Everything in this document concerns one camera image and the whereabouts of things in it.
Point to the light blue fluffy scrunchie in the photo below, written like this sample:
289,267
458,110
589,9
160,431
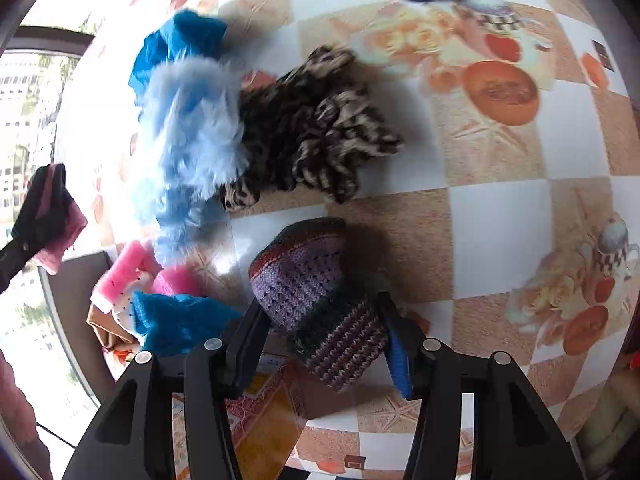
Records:
189,146

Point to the blue cloth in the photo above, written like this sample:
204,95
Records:
185,34
171,325

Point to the checkered patterned tablecloth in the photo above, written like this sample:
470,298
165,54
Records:
509,220

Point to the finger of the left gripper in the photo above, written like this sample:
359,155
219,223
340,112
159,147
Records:
28,234

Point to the leopard print scrunchie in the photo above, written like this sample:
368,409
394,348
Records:
314,126

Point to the beige cloth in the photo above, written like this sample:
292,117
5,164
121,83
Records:
110,335

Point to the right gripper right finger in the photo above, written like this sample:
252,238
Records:
513,434

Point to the pink patterned cardboard box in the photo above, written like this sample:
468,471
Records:
267,420

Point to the pink sponge on table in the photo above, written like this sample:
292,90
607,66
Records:
136,264

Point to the white polka dot scrunchie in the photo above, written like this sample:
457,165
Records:
123,312

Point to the purple knitted sock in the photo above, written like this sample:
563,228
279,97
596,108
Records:
326,316

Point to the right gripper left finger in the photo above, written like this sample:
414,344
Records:
131,435

